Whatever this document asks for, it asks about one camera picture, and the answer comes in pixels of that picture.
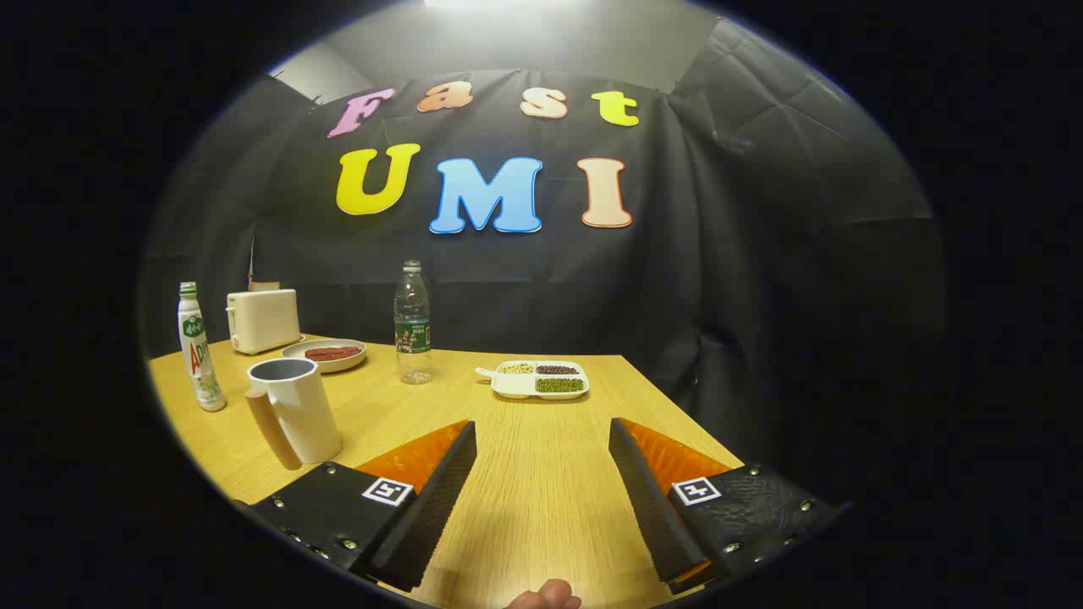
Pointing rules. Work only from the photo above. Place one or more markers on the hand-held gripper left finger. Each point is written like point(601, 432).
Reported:
point(440, 499)

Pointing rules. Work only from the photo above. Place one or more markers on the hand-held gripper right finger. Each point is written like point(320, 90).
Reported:
point(647, 499)

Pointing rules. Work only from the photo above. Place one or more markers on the white juice bottle green label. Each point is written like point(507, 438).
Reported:
point(200, 355)

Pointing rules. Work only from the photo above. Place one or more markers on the clear plastic water bottle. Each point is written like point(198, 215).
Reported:
point(413, 338)

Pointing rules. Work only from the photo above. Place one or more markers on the wooden table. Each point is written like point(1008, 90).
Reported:
point(541, 474)

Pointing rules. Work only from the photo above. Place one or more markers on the white divided tray of beans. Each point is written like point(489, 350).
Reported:
point(518, 386)

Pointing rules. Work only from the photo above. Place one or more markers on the red food slice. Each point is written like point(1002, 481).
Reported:
point(332, 353)

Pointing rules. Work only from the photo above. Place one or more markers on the round plate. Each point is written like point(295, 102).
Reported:
point(296, 353)

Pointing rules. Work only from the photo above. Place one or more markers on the black backdrop cloth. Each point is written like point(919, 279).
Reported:
point(525, 279)

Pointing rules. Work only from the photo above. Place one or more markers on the cream toaster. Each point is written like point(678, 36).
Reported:
point(262, 320)

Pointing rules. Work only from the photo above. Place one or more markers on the bread slice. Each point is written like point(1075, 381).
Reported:
point(264, 287)

